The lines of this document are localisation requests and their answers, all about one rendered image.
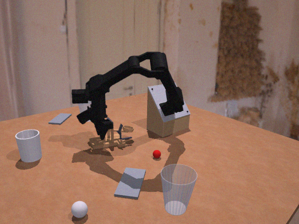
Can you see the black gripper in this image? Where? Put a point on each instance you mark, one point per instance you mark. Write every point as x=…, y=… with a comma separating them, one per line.
x=102, y=125

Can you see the white ball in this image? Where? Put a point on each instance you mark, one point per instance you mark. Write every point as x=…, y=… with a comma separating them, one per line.
x=79, y=209

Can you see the dark red ball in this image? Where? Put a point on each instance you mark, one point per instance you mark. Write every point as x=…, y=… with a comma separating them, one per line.
x=156, y=153

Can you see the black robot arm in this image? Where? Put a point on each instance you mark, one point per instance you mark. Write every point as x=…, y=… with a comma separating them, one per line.
x=99, y=84

